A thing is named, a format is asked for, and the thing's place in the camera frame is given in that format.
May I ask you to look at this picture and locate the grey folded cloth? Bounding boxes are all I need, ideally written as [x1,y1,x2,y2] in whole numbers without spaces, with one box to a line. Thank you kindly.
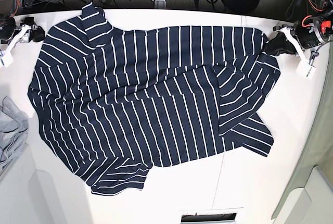
[1,96,29,171]

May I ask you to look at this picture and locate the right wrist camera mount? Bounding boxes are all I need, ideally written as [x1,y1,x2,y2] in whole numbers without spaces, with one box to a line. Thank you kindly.
[1,35,19,67]

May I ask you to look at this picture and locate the navy white striped t-shirt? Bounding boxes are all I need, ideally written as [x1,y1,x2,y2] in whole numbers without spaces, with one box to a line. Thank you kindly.
[28,4,280,196]

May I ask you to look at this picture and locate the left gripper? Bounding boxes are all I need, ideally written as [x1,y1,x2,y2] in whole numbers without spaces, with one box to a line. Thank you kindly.
[263,17,330,56]

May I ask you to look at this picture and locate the white vent grille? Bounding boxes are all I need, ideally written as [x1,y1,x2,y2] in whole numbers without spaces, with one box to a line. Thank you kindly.
[181,213,237,224]

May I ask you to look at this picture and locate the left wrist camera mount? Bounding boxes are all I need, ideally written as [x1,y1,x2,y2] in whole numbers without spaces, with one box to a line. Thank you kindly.
[273,24,316,79]

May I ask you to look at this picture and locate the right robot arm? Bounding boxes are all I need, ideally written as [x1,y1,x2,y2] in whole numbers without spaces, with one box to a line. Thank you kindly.
[1,14,45,44]

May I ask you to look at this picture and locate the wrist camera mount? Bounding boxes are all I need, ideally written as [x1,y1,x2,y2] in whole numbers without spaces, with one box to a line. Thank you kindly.
[1,35,19,67]
[273,24,316,79]

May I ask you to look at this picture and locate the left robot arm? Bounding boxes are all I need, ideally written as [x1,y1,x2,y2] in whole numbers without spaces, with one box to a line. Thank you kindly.
[265,0,332,60]

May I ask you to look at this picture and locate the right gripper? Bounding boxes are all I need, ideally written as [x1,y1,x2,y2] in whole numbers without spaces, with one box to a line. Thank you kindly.
[14,17,45,43]

